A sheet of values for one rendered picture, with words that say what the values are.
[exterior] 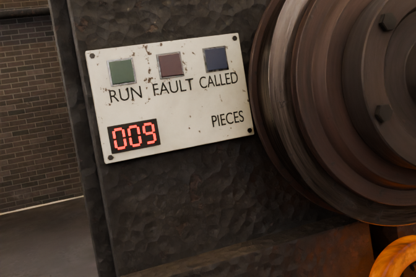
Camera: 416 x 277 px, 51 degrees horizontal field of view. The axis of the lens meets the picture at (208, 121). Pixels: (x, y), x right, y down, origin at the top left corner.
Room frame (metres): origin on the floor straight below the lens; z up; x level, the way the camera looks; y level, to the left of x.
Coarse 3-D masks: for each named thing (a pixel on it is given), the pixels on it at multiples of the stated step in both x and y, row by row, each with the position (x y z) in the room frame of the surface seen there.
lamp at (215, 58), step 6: (216, 48) 0.74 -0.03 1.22; (222, 48) 0.74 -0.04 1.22; (210, 54) 0.73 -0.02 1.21; (216, 54) 0.74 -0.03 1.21; (222, 54) 0.74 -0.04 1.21; (210, 60) 0.73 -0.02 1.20; (216, 60) 0.74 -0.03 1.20; (222, 60) 0.74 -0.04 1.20; (210, 66) 0.73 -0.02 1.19; (216, 66) 0.74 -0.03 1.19; (222, 66) 0.74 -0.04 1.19
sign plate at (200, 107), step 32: (96, 64) 0.68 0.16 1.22; (192, 64) 0.73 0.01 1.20; (96, 96) 0.68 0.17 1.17; (128, 96) 0.69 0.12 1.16; (160, 96) 0.71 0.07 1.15; (192, 96) 0.73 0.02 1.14; (224, 96) 0.74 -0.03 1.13; (128, 128) 0.69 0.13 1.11; (160, 128) 0.71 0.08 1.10; (192, 128) 0.72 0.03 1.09; (224, 128) 0.74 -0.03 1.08
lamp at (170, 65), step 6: (168, 54) 0.71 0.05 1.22; (174, 54) 0.71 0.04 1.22; (162, 60) 0.71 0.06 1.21; (168, 60) 0.71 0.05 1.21; (174, 60) 0.71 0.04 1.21; (180, 60) 0.72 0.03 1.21; (162, 66) 0.71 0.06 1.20; (168, 66) 0.71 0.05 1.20; (174, 66) 0.71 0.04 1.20; (180, 66) 0.72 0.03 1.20; (162, 72) 0.71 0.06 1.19; (168, 72) 0.71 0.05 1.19; (174, 72) 0.71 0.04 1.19; (180, 72) 0.72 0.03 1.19
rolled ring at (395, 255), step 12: (396, 240) 0.73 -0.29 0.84; (408, 240) 0.72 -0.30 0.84; (384, 252) 0.72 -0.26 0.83; (396, 252) 0.70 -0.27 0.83; (408, 252) 0.70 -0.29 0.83; (384, 264) 0.70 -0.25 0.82; (396, 264) 0.69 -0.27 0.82; (408, 264) 0.70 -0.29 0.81; (372, 276) 0.71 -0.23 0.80; (384, 276) 0.69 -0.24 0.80; (396, 276) 0.69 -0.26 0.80
